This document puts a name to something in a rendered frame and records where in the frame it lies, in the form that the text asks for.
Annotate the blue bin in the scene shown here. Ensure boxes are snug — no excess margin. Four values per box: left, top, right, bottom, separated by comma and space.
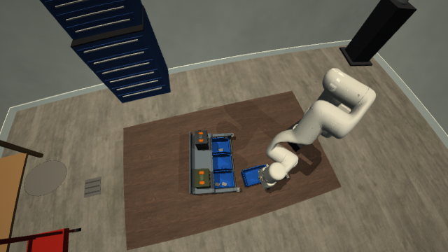
212, 153, 232, 171
211, 137, 230, 154
213, 170, 235, 189
241, 165, 266, 187

